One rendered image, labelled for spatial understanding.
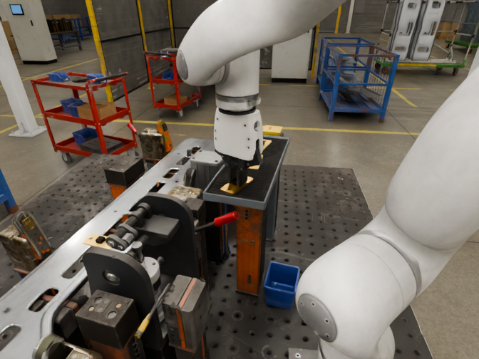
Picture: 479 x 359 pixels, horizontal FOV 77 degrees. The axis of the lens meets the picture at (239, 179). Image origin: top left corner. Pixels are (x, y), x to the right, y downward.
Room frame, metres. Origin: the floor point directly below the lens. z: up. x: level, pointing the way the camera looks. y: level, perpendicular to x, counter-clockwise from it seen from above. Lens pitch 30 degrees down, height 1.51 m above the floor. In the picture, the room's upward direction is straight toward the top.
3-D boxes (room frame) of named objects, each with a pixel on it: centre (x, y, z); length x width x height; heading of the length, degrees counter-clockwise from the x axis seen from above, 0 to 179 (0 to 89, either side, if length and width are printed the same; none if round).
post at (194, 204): (0.60, 0.12, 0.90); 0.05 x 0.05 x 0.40; 74
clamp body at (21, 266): (0.56, 0.53, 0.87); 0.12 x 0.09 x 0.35; 74
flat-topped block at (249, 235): (0.70, -0.04, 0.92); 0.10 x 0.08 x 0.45; 164
